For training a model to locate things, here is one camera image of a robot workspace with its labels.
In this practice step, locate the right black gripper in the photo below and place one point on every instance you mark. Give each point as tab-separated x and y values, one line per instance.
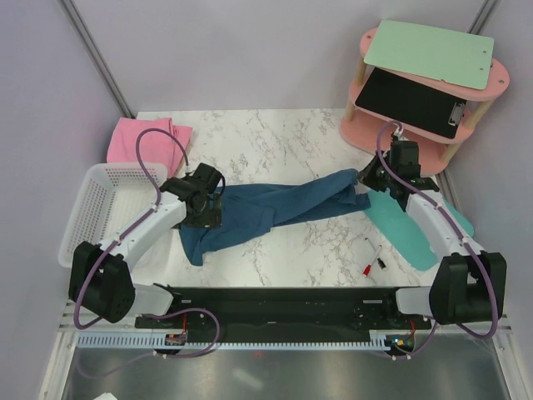
366	176

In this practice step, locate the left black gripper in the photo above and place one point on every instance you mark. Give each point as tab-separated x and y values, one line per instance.
210	219

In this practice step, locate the blue t shirt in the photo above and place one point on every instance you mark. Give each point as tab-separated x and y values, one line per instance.
252	210

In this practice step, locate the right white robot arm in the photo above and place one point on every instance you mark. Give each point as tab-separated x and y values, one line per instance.
469	287

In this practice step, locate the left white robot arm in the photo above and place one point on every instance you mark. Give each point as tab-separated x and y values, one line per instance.
101	283

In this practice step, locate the pink three tier shelf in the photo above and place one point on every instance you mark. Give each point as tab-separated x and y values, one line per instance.
360	127

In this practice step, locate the teal cutting board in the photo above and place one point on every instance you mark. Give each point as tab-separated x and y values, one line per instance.
400	230

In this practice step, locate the black clipboard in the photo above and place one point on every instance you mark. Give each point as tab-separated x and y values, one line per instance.
412	103

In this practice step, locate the black cap marker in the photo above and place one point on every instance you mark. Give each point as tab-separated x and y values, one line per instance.
373	247

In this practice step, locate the pink folded t shirt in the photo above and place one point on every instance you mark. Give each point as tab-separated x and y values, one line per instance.
155	147

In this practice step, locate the red cap marker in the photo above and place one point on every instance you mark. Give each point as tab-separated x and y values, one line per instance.
375	256

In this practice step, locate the white plastic basket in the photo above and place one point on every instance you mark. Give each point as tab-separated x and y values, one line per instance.
109	200

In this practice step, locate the green clipboard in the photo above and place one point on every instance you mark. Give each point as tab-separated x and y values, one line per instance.
458	58

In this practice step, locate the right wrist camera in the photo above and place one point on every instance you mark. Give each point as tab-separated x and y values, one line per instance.
404	159

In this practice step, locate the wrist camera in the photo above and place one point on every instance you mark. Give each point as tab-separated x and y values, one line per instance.
404	159
208	177

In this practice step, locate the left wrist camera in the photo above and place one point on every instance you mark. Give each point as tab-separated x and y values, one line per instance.
208	177

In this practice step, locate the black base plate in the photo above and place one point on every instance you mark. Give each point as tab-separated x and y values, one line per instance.
372	308

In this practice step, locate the white cable duct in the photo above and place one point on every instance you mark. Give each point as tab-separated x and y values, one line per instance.
162	341

